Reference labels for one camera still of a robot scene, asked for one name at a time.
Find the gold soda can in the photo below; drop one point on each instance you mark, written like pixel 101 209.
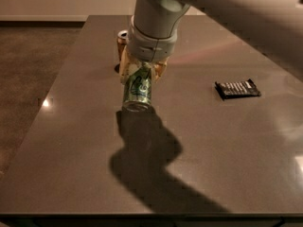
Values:
pixel 121 41

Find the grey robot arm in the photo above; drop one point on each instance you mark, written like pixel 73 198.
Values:
pixel 273 27

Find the green soda can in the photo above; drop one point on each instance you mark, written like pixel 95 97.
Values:
pixel 137 95

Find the black snack bar wrapper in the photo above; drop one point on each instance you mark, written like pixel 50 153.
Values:
pixel 238 89

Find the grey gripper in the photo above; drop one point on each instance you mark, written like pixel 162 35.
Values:
pixel 151 47

